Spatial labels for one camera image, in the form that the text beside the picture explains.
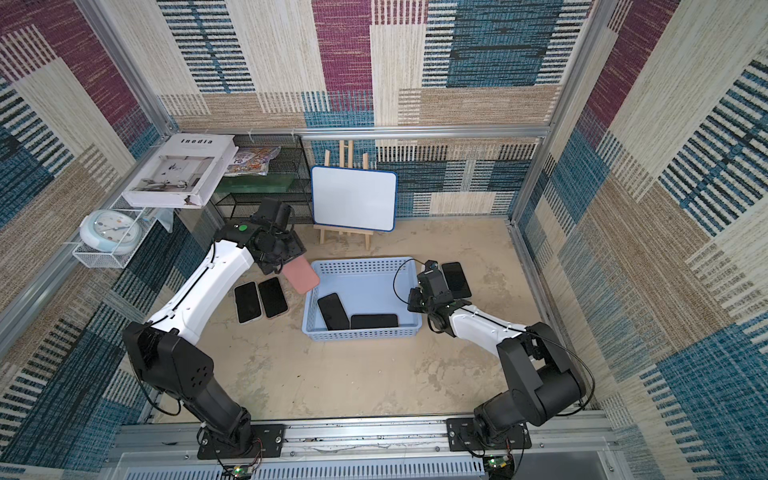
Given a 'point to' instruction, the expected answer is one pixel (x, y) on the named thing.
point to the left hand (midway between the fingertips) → (293, 252)
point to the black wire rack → (288, 179)
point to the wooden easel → (337, 229)
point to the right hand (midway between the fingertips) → (413, 291)
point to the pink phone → (301, 274)
